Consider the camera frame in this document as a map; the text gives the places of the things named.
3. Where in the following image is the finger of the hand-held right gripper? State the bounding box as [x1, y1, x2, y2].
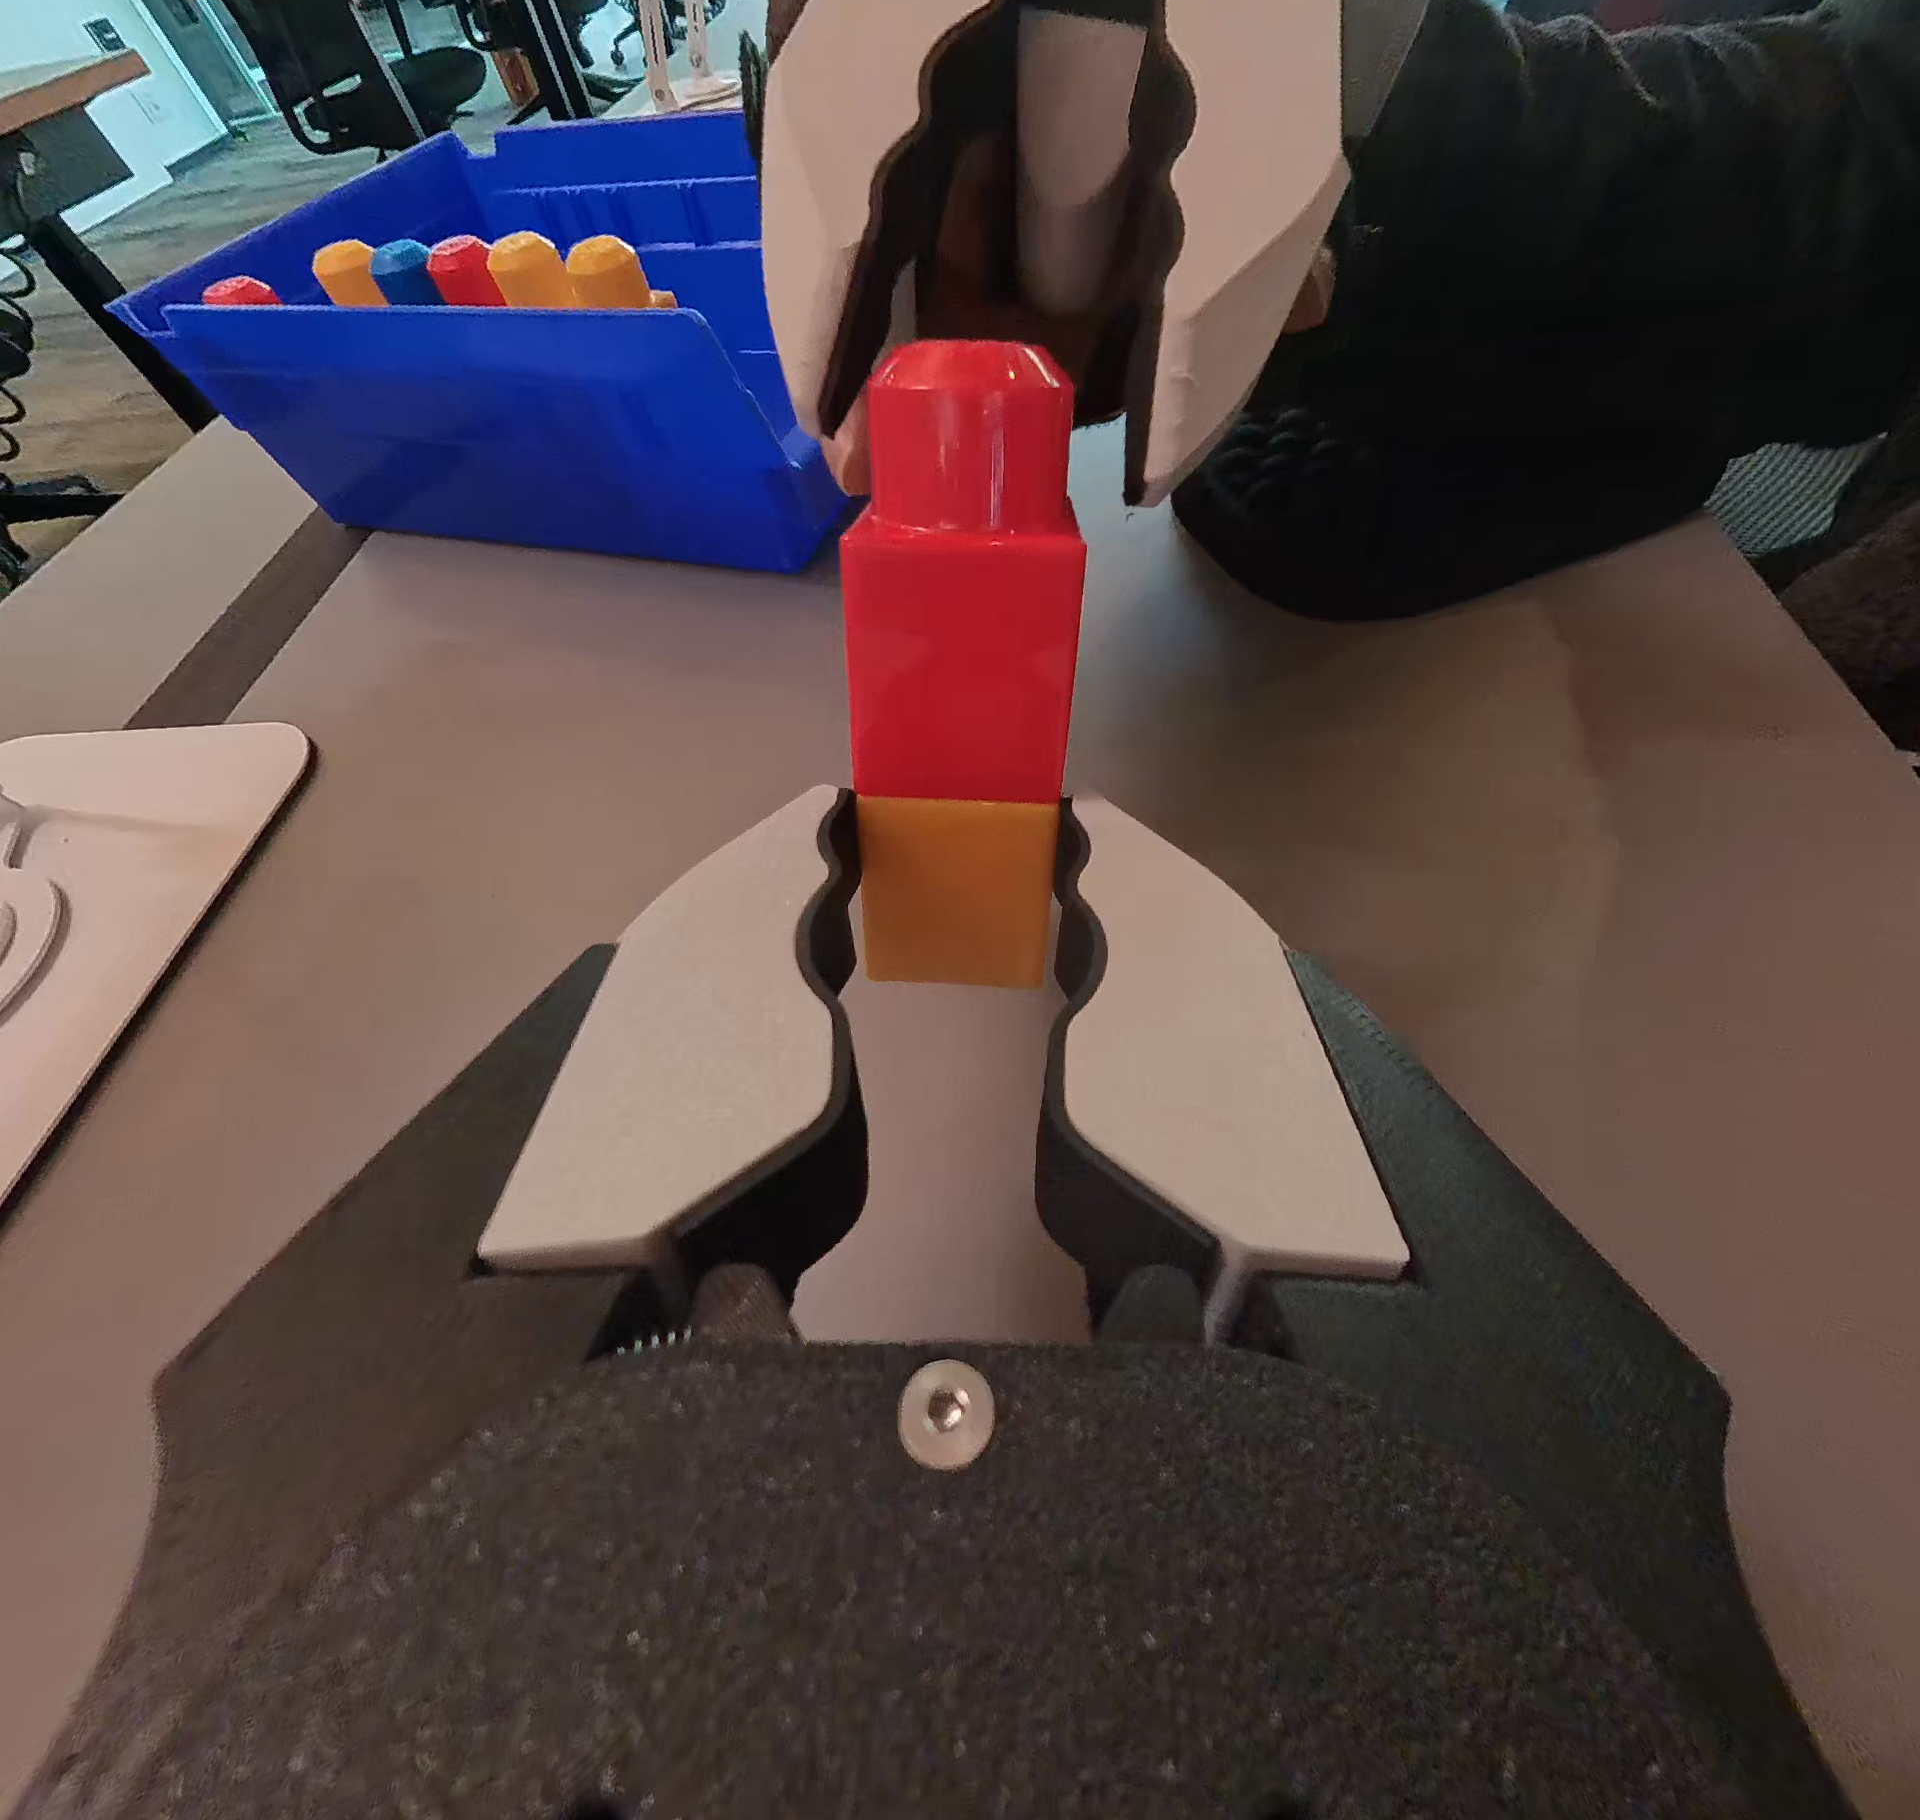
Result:
[1124, 0, 1355, 510]
[760, 0, 1022, 438]

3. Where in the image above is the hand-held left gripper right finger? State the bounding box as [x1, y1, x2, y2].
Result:
[1037, 796, 1411, 1282]

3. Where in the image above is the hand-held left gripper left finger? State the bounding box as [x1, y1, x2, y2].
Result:
[478, 784, 872, 1275]

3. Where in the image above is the orange two-stud mega block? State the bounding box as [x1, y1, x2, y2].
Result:
[856, 796, 1058, 987]

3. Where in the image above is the blue plastic bin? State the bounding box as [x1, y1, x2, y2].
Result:
[109, 111, 858, 579]

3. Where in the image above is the person's right forearm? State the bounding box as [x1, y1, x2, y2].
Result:
[1171, 0, 1920, 623]

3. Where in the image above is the wooden board easel stand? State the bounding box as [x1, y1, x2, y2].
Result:
[600, 0, 754, 122]

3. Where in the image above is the black office chair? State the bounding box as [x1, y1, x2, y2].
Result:
[279, 0, 489, 156]

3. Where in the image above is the white base document stand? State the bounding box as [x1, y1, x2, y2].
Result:
[0, 722, 320, 1210]

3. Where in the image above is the dark fleece jacket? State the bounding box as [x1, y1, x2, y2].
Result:
[1784, 501, 1920, 760]

